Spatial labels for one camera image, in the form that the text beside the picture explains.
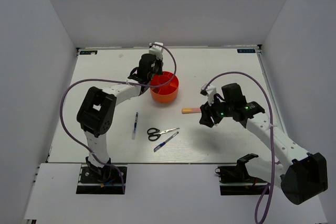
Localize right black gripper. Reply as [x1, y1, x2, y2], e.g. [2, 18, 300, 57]
[199, 94, 234, 127]

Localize yellow orange highlighter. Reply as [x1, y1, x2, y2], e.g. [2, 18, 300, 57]
[181, 108, 201, 114]

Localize blue ballpoint pen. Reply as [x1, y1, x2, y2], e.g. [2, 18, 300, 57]
[153, 131, 179, 152]

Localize black handled scissors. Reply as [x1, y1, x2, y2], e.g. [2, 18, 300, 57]
[147, 127, 180, 142]

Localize blue gel pen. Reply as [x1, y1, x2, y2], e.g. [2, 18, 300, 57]
[131, 112, 139, 140]

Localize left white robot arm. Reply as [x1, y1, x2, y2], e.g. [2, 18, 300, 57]
[77, 52, 163, 182]

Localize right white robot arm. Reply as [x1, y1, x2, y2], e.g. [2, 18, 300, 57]
[199, 83, 328, 205]

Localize orange round desk organizer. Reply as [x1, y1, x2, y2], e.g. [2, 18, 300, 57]
[150, 71, 179, 103]

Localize left blue corner label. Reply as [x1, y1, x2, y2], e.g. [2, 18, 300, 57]
[79, 50, 98, 55]

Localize blue corner label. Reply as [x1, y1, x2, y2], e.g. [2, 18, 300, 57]
[79, 50, 98, 55]
[237, 48, 256, 54]

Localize right blue corner label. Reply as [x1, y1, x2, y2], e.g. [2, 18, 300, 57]
[237, 48, 256, 54]

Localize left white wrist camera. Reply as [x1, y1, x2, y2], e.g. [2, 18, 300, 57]
[149, 42, 164, 60]

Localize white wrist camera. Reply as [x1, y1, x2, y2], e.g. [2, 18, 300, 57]
[149, 42, 164, 60]
[200, 83, 217, 105]

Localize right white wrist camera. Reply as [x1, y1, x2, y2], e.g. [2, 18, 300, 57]
[200, 83, 217, 105]

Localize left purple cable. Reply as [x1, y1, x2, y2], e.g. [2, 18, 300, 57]
[59, 42, 177, 195]

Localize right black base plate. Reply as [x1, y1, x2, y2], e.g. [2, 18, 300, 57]
[215, 165, 267, 196]

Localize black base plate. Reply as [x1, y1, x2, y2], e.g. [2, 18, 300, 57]
[215, 165, 267, 196]
[76, 166, 124, 195]

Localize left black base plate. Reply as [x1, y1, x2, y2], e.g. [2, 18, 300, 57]
[76, 166, 124, 195]

